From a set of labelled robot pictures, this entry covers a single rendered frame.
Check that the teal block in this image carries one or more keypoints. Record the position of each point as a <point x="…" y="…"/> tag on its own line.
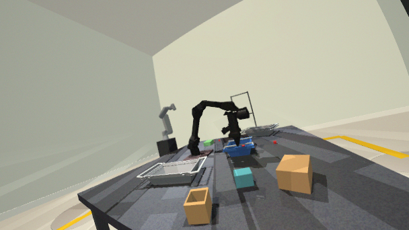
<point x="243" y="177"/>

